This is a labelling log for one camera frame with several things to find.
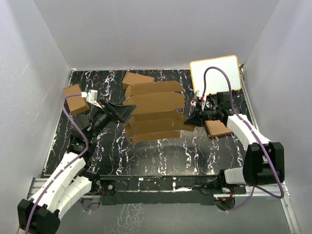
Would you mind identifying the folded cardboard box back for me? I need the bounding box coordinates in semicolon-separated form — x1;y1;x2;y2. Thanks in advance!
122;72;155;89

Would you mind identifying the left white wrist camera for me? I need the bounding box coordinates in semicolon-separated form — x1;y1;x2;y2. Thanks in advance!
81;90;101;108

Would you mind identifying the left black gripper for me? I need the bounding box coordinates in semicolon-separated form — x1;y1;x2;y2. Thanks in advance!
87;99;136;140

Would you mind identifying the black base bar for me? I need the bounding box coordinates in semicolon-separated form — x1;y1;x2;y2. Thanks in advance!
98;175;220;206

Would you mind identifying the yellow framed whiteboard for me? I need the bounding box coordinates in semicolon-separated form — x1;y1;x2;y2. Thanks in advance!
190;55;242;95

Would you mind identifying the flat cardboard stack right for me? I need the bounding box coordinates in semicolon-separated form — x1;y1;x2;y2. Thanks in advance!
205;120;233;139

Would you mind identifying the small cardboard box left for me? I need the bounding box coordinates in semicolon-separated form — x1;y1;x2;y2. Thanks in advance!
63;84;89;116

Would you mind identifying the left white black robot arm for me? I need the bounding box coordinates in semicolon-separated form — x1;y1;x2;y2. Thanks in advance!
17;100;136;234

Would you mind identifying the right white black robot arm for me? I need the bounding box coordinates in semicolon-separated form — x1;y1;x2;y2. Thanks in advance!
184;91;285;198

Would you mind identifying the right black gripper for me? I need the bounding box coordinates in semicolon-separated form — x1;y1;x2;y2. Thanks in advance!
184;102;222;127

